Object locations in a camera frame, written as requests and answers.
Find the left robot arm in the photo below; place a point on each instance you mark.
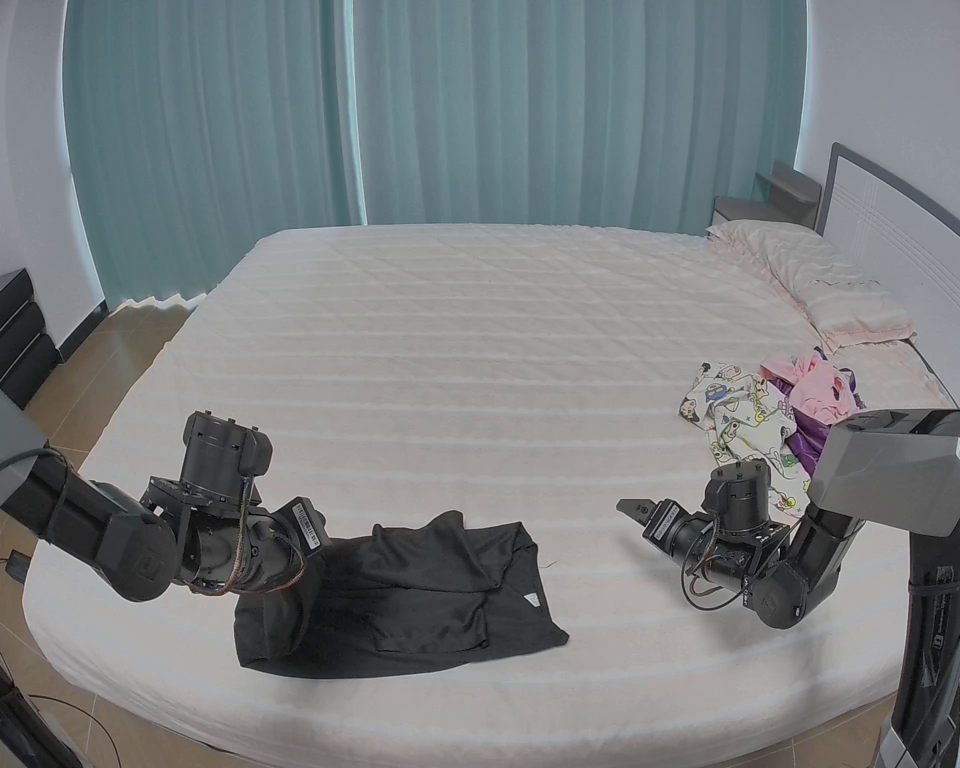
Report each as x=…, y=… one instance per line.
x=112, y=525

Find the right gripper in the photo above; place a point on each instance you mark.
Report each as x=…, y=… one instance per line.
x=679, y=532

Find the purple garment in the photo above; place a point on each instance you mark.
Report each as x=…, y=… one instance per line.
x=814, y=442

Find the black garment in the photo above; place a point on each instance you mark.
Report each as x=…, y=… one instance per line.
x=420, y=600

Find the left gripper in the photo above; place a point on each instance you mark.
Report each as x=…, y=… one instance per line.
x=300, y=529

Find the blue-green curtain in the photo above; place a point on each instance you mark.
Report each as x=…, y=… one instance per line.
x=570, y=105
x=210, y=135

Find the black chest of drawers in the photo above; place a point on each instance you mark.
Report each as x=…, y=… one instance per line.
x=22, y=337

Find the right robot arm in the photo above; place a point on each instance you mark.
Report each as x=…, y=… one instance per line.
x=877, y=472

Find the bed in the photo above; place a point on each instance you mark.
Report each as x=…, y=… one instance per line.
x=480, y=360

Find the grey bedside table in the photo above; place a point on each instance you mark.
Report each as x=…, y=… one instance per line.
x=780, y=196

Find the pale pink pillow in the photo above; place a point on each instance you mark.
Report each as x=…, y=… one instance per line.
x=817, y=277

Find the pink garment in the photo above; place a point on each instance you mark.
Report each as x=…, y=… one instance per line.
x=817, y=386

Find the white printed pyjama top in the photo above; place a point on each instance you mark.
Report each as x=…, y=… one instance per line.
x=739, y=420

